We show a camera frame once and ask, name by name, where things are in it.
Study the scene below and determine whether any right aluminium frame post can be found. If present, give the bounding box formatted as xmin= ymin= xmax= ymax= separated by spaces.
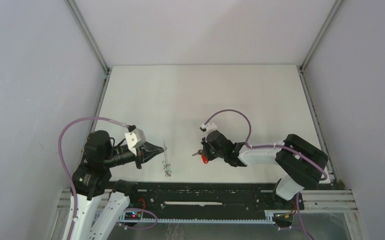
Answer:
xmin=299 ymin=0 xmax=345 ymax=72

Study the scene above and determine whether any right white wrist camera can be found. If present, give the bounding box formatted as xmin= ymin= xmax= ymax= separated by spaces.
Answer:
xmin=199 ymin=122 xmax=217 ymax=133

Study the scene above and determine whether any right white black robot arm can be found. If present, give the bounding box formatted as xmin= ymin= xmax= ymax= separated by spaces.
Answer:
xmin=198 ymin=130 xmax=329 ymax=209

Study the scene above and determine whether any aluminium frame post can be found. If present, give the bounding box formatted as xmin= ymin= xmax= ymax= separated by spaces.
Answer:
xmin=64 ymin=0 xmax=110 ymax=75
xmin=299 ymin=0 xmax=345 ymax=72

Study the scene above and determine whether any metal disc keyring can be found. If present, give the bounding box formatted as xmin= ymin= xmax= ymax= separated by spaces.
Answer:
xmin=162 ymin=140 xmax=172 ymax=178

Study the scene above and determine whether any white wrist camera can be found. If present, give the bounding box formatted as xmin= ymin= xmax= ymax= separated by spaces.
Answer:
xmin=124 ymin=128 xmax=146 ymax=156
xmin=199 ymin=122 xmax=217 ymax=133

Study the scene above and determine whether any left aluminium frame post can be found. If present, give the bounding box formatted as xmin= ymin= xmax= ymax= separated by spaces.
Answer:
xmin=64 ymin=0 xmax=110 ymax=75

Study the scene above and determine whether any white slotted cable duct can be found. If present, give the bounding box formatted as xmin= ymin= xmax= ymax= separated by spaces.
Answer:
xmin=116 ymin=214 xmax=275 ymax=224

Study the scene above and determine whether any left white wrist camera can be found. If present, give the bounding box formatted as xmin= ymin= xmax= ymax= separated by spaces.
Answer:
xmin=124 ymin=128 xmax=146 ymax=156

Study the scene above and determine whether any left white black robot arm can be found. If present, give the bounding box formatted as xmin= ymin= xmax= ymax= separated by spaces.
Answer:
xmin=63 ymin=129 xmax=166 ymax=240

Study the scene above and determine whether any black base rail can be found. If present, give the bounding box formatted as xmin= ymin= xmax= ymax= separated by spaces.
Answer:
xmin=131 ymin=182 xmax=305 ymax=221

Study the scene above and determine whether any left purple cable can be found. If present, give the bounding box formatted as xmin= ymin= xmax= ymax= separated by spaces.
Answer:
xmin=57 ymin=116 xmax=129 ymax=240

